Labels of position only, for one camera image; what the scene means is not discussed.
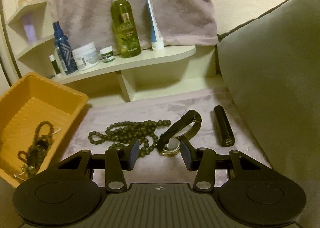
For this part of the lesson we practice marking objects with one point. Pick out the blue white tube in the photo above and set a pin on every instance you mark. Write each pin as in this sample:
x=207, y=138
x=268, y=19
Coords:
x=157, y=42

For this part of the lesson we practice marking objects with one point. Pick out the black white lip balm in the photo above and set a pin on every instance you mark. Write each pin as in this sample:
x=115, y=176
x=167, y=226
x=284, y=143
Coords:
x=55, y=65

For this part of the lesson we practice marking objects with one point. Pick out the white cream jar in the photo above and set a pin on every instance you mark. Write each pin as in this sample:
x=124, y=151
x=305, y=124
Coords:
x=86, y=56

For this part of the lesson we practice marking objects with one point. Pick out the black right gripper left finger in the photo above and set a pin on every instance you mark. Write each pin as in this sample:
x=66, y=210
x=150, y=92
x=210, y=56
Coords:
x=117, y=161

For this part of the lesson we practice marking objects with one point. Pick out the white round mirror frame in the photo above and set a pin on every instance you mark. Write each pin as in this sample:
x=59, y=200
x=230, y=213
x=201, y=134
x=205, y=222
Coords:
x=8, y=62

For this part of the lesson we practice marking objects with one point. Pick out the green olive spray bottle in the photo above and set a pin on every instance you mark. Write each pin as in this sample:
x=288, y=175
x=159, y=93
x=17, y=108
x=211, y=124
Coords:
x=125, y=29

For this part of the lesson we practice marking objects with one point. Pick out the black strap silver watch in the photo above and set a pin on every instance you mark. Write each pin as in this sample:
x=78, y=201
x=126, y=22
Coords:
x=186, y=127

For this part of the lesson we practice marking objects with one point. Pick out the small green-label jar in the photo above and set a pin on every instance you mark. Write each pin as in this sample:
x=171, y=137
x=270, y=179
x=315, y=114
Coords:
x=107, y=54

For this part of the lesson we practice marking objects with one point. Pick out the orange plastic tray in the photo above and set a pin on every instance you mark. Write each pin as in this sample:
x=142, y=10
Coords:
x=30, y=101

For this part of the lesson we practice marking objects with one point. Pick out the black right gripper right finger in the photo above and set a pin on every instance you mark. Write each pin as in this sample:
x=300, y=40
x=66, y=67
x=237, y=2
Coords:
x=202, y=160

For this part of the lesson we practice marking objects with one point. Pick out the lavender tube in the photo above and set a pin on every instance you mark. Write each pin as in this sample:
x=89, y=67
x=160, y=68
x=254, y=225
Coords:
x=29, y=27

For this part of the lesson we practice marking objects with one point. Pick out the grey-green cushion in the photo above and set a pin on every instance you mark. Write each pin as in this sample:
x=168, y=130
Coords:
x=271, y=66

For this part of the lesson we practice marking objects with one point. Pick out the white corner shelf unit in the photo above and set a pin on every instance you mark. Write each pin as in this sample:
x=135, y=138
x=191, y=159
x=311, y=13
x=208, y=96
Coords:
x=176, y=69

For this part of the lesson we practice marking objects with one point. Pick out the blue spray bottle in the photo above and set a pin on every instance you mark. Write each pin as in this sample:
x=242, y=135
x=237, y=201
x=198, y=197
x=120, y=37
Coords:
x=64, y=50

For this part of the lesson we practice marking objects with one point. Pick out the black cylindrical power bank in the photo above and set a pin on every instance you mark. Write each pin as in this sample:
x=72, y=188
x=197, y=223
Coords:
x=224, y=130

